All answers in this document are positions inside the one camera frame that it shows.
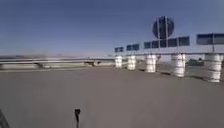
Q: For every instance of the white barrel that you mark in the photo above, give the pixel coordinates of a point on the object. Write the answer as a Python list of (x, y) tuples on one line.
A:
[(213, 68), (118, 62), (131, 62), (178, 65), (150, 63)]

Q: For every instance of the grey asphalt road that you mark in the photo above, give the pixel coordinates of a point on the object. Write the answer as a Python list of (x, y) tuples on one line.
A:
[(110, 96)]

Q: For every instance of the robot's own part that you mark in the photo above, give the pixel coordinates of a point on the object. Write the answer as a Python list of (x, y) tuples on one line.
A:
[(77, 115)]

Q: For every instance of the grey metal guardrail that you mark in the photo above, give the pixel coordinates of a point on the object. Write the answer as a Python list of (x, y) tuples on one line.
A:
[(50, 61), (195, 53)]

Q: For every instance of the round road sign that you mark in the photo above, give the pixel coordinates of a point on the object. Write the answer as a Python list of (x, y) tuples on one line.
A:
[(163, 27)]

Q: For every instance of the row of blue sign panels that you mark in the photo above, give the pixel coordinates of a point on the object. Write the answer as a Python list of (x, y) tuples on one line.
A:
[(172, 42)]

